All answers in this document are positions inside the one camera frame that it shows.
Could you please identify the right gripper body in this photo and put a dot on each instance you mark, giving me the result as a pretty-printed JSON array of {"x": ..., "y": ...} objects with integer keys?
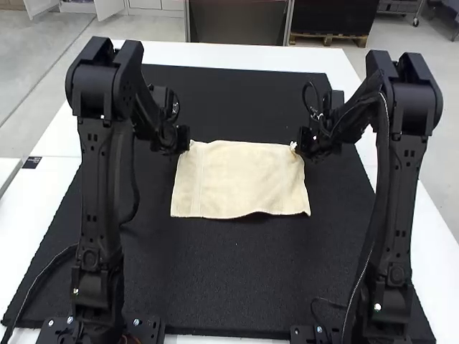
[{"x": 312, "y": 147}]

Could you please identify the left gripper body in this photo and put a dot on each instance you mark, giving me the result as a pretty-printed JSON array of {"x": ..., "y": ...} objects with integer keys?
[{"x": 175, "y": 139}]

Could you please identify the pale towel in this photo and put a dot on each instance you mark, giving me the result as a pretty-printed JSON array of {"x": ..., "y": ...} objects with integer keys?
[{"x": 236, "y": 179}]

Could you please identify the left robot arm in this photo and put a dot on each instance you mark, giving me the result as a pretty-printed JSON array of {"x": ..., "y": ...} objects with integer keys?
[{"x": 97, "y": 79}]

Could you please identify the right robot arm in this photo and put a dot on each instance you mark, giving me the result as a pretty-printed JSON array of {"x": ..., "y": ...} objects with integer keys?
[{"x": 412, "y": 107}]

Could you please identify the wooden pallet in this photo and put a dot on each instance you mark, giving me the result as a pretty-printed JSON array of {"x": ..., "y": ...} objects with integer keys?
[{"x": 328, "y": 37}]

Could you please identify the black crate stack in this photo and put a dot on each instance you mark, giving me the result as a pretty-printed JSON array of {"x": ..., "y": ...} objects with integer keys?
[{"x": 333, "y": 16}]

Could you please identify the grey cupboard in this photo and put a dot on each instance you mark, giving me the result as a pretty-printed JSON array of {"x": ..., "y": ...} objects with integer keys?
[{"x": 236, "y": 21}]

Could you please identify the white cabinet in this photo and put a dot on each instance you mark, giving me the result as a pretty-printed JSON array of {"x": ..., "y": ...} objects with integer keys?
[
  {"x": 41, "y": 8},
  {"x": 143, "y": 7}
]

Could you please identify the black mat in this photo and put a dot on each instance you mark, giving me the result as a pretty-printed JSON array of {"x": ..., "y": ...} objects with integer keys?
[{"x": 229, "y": 268}]

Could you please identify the metal trolley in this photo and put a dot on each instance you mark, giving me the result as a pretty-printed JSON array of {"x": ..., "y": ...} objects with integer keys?
[{"x": 401, "y": 7}]

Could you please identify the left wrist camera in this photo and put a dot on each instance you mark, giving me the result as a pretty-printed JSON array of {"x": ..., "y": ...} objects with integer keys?
[{"x": 165, "y": 98}]

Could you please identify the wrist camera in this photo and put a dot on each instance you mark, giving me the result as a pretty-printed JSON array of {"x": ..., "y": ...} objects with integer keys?
[
  {"x": 331, "y": 100},
  {"x": 165, "y": 98}
]

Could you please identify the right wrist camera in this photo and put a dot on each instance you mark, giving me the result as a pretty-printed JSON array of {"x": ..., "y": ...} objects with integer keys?
[{"x": 331, "y": 100}]

